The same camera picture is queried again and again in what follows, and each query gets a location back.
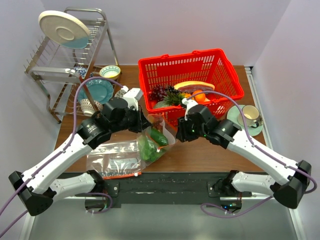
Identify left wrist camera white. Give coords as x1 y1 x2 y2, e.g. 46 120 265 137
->
122 88 143 111

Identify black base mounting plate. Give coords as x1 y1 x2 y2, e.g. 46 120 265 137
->
43 171 279 210

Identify teal scalloped plate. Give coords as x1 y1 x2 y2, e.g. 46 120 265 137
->
85 77 114 105

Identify toy longan bunch brown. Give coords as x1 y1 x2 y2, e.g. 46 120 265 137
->
151 118 164 132

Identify blue patterned white bowl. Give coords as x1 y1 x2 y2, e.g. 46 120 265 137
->
80 99 103 117

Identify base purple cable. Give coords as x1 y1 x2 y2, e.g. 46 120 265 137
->
200 196 273 220
84 191 113 215

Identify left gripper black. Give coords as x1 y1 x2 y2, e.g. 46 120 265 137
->
110 103 152 134

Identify toy pineapple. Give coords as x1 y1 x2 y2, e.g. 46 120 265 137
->
162 91 191 106

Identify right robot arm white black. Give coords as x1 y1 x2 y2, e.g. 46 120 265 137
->
176 101 312 209

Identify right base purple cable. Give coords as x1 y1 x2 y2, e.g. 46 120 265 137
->
200 196 273 220

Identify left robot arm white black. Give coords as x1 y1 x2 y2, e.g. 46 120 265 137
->
8 97 150 216

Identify toy dark grapes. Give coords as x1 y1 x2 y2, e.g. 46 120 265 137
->
165 85 181 95

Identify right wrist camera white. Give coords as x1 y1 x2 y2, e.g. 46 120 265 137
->
181 98 198 121

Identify black white patterned bowl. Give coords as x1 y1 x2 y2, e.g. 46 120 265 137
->
114 89 126 98

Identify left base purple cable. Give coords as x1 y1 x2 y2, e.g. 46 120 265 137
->
84 191 113 215

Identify small blue patterned dish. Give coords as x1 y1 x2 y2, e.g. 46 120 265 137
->
73 64 88 80

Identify toy red grapes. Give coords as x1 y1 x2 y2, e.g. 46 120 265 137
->
149 85 167 102

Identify yellow rim teal bowl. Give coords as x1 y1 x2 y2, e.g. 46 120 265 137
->
99 65 121 81

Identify zip bag red zipper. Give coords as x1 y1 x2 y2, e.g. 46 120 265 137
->
137 114 177 168

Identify toy cucumber green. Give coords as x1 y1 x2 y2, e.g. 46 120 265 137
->
150 128 169 147

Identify cream speckled mug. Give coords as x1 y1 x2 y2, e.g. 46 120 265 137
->
237 105 264 129

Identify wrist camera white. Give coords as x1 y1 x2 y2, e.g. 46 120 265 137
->
181 98 198 121
122 88 143 111

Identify mint green saucer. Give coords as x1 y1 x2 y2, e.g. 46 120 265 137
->
226 105 264 137

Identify toy meat slice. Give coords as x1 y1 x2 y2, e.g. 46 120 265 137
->
173 80 215 94

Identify toy napa cabbage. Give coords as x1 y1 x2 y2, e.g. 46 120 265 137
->
137 135 166 164

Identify red plastic shopping basket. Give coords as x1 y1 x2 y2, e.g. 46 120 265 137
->
138 48 245 126

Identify metal dish rack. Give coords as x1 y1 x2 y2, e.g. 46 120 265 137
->
24 7 118 124

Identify toy orange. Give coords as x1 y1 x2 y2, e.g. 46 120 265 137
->
192 90 206 103

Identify large white blue plate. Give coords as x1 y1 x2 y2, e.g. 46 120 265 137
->
38 10 91 50

